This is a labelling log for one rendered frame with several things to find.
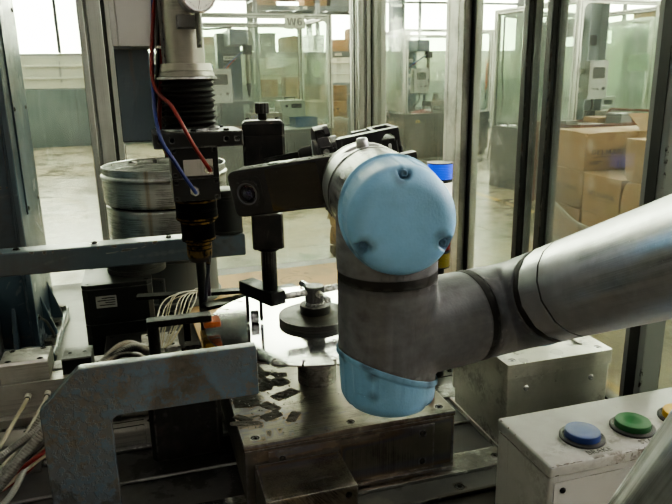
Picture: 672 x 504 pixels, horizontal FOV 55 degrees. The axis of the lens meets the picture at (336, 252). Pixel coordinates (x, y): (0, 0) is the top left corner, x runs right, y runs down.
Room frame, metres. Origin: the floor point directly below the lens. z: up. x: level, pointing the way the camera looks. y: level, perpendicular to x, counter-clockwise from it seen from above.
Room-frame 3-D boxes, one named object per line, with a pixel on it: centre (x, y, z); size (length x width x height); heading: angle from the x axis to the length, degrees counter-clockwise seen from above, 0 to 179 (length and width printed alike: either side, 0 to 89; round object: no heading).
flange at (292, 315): (0.93, 0.03, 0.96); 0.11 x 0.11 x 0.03
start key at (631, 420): (0.68, -0.35, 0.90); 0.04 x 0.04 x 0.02
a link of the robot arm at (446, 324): (0.47, -0.05, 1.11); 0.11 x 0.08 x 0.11; 117
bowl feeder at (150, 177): (1.61, 0.42, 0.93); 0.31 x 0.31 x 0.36
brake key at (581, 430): (0.67, -0.28, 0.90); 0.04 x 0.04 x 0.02
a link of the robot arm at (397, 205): (0.46, -0.04, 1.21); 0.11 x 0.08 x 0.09; 7
